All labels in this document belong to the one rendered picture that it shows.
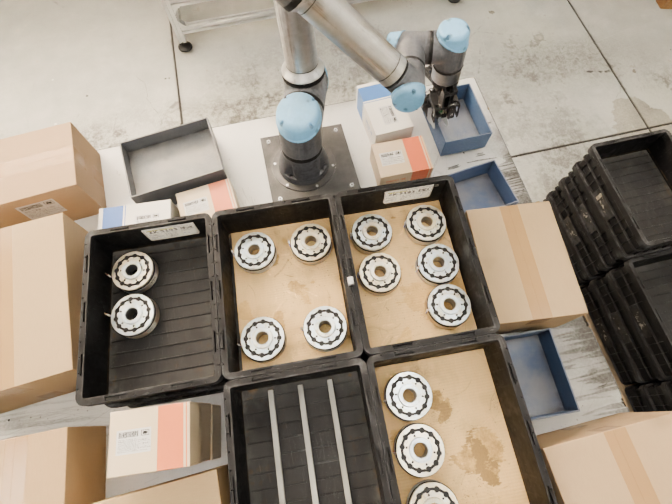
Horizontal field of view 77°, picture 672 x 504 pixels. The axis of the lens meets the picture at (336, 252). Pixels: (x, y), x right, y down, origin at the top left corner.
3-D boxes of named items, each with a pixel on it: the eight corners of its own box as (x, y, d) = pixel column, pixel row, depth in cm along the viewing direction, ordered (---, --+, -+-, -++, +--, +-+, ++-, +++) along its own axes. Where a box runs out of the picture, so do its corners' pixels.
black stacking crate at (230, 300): (224, 232, 112) (212, 213, 102) (333, 215, 114) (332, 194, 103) (236, 385, 98) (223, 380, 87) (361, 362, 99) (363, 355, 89)
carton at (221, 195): (192, 240, 124) (183, 229, 117) (184, 206, 128) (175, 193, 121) (244, 223, 126) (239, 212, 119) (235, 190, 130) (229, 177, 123)
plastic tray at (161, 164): (138, 206, 123) (130, 197, 118) (126, 152, 130) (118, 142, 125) (227, 178, 126) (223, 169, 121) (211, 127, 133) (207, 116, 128)
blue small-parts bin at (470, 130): (420, 106, 139) (424, 91, 132) (463, 98, 140) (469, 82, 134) (440, 156, 131) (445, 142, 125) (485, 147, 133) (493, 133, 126)
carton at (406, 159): (378, 191, 129) (380, 178, 122) (369, 158, 134) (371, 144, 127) (428, 181, 130) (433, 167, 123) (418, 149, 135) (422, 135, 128)
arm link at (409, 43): (385, 55, 97) (434, 54, 95) (387, 23, 102) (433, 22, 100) (385, 82, 104) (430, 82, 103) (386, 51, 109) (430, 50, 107)
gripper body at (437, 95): (431, 124, 120) (436, 95, 109) (423, 101, 123) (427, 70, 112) (458, 118, 120) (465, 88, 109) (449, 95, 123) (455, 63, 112)
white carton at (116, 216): (113, 259, 122) (96, 247, 114) (115, 222, 126) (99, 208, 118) (182, 249, 123) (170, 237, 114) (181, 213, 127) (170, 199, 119)
